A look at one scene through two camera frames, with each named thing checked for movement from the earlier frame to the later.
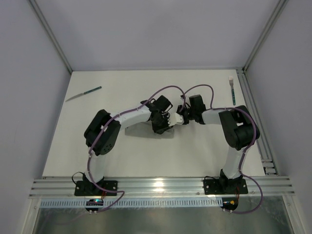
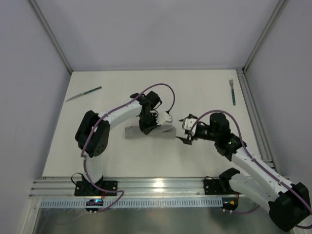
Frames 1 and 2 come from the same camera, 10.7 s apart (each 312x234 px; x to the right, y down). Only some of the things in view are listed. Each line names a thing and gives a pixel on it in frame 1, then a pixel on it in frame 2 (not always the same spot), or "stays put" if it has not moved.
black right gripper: x=184 y=112 -> x=190 y=137
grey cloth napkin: x=145 y=129 stays put
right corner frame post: x=277 y=11 stays put
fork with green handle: x=231 y=80 stays put
